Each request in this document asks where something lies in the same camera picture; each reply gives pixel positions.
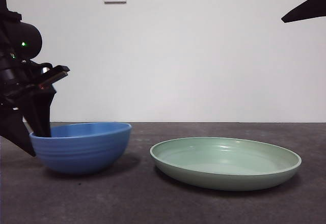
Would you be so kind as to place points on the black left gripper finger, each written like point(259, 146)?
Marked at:
point(17, 129)
point(40, 112)

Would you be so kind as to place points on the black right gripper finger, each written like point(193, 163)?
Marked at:
point(310, 7)

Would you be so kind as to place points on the blue ribbed bowl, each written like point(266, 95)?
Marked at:
point(81, 152)

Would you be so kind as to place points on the pale green round plate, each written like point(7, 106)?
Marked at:
point(229, 168)

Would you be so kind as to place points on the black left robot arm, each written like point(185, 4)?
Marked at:
point(25, 38)

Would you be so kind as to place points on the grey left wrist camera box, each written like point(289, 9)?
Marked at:
point(54, 77)

